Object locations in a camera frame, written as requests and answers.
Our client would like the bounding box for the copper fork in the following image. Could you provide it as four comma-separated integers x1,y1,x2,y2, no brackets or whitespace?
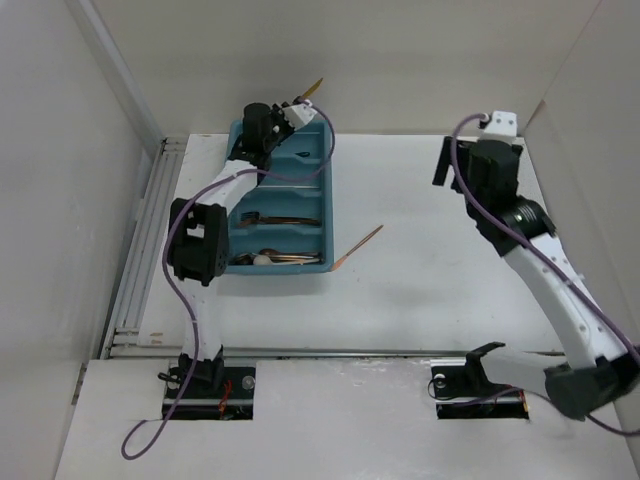
238,211,321,227
236,217,322,228

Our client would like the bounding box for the dark wooden spoon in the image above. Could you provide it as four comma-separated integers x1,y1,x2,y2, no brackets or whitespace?
259,248,321,258

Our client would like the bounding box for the white plastic spoon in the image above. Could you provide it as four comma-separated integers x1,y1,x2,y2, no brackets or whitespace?
253,254,307,266

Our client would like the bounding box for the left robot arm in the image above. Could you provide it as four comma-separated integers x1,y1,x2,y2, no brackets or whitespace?
162,102,296,397

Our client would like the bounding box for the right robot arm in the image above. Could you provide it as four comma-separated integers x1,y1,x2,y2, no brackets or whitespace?
433,136,639,421

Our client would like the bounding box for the blue plastic cutlery tray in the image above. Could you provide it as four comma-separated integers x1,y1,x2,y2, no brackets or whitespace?
226,120,334,275

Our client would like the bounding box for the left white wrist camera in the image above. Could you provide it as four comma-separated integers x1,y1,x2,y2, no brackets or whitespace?
283,100,317,130

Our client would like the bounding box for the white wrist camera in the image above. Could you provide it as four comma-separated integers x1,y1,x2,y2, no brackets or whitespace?
283,100,317,130
479,110,518,145

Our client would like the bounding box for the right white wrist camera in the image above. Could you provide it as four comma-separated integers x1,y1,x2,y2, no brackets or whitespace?
479,110,518,145

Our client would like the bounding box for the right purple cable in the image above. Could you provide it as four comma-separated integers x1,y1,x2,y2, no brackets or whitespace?
449,113,640,436

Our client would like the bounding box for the purple cable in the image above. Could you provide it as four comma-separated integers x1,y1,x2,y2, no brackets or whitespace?
121,102,335,460
449,113,640,436

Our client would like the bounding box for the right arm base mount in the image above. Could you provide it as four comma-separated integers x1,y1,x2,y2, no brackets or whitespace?
427,362,529,420

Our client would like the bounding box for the aluminium frame rail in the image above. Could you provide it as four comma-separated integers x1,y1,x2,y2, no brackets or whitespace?
97,137,187,360

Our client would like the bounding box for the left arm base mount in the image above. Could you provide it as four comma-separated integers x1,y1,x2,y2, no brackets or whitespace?
169,362,257,421

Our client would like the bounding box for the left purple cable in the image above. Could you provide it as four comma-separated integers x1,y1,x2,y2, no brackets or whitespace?
121,102,335,460

